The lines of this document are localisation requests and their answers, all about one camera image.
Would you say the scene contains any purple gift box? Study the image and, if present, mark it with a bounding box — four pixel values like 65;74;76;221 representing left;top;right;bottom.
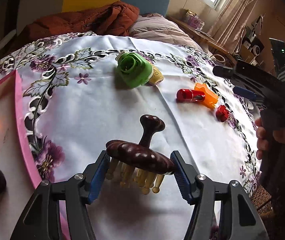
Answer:
185;9;205;29

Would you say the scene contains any dark wooden scalp massager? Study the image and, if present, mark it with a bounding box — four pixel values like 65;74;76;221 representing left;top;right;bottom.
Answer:
106;114;176;195

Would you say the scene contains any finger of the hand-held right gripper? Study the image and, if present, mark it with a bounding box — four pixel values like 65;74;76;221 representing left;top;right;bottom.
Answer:
233;86;260;103
212;65;238;78

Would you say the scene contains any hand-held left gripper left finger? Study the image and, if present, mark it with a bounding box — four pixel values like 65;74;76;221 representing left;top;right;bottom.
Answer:
10;151;112;240

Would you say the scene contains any beige patterned curtain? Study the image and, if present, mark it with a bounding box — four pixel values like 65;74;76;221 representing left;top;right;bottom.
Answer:
207;0;263;45

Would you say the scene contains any red plastic cylinder toy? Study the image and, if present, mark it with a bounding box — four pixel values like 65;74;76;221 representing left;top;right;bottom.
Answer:
176;89;206;103

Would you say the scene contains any brown wicker chair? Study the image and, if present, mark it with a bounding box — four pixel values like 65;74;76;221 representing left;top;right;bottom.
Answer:
251;185;280;220

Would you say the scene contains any rust brown quilted jacket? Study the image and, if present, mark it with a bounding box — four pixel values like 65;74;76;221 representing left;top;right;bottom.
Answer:
20;1;140;40

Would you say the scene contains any white floral embroidered tablecloth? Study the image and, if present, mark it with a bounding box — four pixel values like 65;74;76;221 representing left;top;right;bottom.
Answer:
0;31;263;240

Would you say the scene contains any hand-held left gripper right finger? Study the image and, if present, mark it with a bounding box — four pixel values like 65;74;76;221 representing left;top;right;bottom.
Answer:
170;151;269;240

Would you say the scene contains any wooden bedside shelf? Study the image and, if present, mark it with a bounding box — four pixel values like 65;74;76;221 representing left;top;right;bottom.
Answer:
167;15;236;65

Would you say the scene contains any person's right hand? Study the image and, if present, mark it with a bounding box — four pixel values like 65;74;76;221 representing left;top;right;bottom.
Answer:
255;118;285;159

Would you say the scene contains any pale yellow oval mold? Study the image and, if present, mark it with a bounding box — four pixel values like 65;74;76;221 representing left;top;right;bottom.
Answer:
146;65;163;85

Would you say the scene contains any red plastic puzzle piece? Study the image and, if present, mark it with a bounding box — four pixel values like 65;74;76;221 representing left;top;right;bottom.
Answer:
215;105;230;122

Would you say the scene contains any pale pink duvet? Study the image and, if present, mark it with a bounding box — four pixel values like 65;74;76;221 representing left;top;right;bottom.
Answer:
129;15;208;53

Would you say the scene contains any shallow pink box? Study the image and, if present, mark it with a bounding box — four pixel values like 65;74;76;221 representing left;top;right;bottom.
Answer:
0;70;68;240

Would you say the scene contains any cardboard box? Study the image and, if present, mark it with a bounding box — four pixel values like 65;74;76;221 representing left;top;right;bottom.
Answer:
240;44;255;63

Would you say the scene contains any green white plastic toy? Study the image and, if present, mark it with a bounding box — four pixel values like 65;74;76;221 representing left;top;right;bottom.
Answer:
115;51;153;88

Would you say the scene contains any orange plastic cutter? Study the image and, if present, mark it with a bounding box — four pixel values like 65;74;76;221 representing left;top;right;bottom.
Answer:
194;82;219;109

